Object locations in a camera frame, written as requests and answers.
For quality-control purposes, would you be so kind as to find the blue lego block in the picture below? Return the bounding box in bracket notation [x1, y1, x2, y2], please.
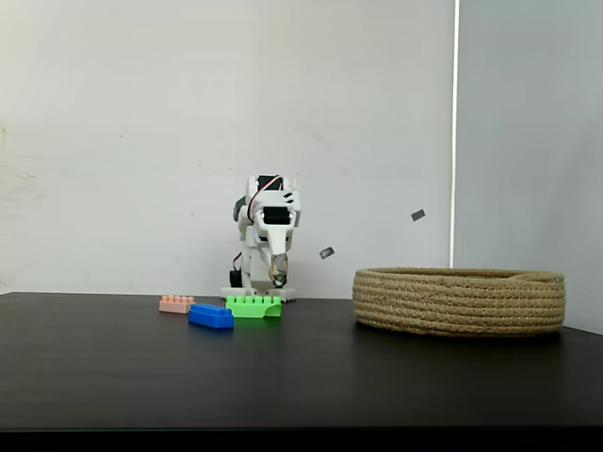
[187, 302, 235, 330]

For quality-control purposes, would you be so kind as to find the pink lego block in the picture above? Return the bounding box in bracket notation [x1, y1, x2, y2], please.
[158, 295, 197, 314]

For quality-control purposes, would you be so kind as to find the black base connector cable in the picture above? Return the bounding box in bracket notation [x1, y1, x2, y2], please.
[228, 252, 244, 287]

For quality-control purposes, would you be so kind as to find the white vertical wall trim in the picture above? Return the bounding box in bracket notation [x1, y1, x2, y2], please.
[449, 0, 462, 269]

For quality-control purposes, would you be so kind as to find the green lego block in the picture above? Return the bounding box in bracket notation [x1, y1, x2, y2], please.
[225, 295, 283, 320]

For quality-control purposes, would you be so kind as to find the red white wrist cable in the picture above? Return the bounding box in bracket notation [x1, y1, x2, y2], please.
[248, 174, 284, 222]

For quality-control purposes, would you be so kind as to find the woven rope basket tray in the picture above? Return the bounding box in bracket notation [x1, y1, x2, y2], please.
[351, 266, 566, 337]

